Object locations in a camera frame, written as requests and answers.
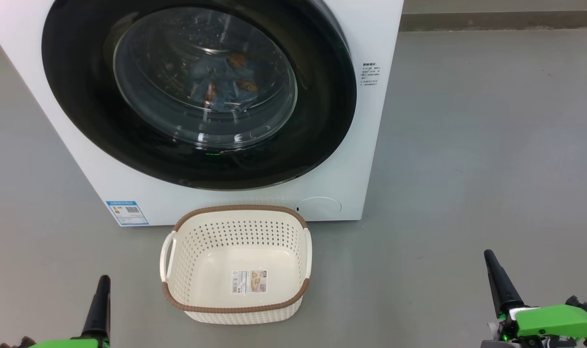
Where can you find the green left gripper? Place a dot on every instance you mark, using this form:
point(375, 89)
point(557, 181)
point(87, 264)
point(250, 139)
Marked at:
point(61, 344)

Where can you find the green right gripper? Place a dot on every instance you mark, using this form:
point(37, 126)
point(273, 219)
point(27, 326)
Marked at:
point(554, 321)

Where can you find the black round glass washer door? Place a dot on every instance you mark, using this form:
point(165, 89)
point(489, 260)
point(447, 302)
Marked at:
point(80, 96)

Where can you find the blue bear-print garment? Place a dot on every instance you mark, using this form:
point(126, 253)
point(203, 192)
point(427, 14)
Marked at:
point(242, 84)
point(206, 77)

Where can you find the white front-load washing machine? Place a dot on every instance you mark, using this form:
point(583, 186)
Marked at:
point(225, 200)

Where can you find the blue energy label sticker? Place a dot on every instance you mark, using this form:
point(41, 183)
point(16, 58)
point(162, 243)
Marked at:
point(127, 213)

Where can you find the white perforated basket brown rim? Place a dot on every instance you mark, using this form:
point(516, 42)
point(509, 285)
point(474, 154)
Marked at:
point(245, 314)

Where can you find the product label sticker in basket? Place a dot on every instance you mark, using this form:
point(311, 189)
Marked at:
point(249, 282)

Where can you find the round white filter cover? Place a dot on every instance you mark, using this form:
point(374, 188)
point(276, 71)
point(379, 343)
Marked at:
point(318, 207)

